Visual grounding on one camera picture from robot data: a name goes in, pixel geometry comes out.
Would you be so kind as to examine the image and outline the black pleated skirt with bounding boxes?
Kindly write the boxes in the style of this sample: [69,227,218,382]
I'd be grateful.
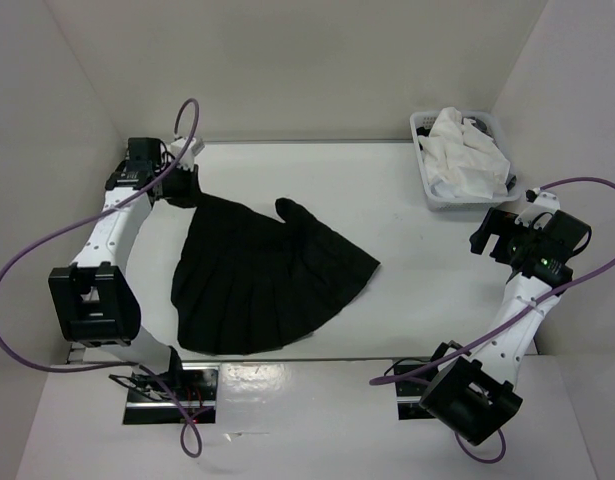
[171,194,380,355]

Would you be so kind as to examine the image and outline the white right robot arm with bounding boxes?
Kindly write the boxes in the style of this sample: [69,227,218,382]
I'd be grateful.
[420,209,592,446]

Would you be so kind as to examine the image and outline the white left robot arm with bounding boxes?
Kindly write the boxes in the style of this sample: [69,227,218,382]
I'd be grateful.
[48,137,204,400]

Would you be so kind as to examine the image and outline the white crumpled skirt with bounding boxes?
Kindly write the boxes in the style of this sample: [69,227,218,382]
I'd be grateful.
[418,107,511,200]

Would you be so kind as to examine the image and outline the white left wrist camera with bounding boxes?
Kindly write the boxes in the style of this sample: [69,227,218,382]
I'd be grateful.
[169,137,205,171]

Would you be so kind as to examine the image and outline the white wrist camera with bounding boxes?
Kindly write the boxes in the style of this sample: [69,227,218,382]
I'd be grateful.
[169,137,205,171]
[515,188,560,227]

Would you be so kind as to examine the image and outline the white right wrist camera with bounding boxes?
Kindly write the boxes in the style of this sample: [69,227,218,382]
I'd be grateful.
[515,188,560,227]

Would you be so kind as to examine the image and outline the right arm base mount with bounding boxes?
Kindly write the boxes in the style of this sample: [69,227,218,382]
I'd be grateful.
[384,357,434,421]

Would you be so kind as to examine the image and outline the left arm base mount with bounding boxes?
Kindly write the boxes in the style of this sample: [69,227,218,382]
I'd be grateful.
[108,366,219,425]

